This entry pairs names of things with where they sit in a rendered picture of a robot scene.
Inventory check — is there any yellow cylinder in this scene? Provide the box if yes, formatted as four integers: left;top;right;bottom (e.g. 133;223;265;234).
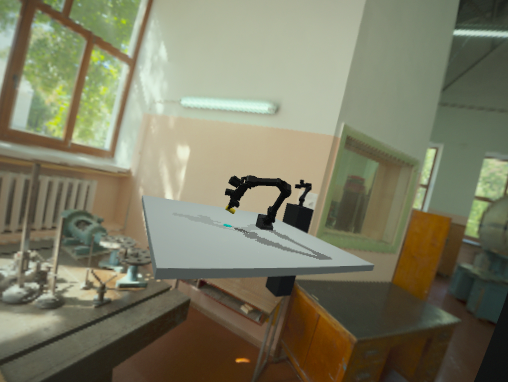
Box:
225;205;236;214

